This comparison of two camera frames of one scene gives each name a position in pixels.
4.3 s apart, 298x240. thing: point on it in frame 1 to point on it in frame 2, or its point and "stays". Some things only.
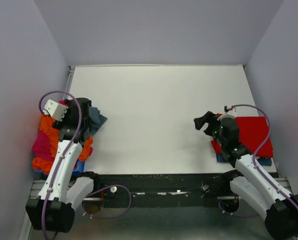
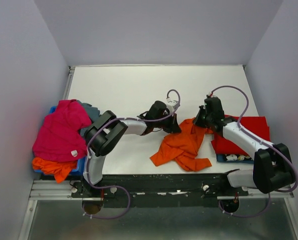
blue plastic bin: [80, 168] stays
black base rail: [159, 189] stays
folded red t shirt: [253, 131] stays
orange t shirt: [46, 166] to [182, 146]
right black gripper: [208, 117] to [197, 120]
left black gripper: [61, 124] to [173, 127]
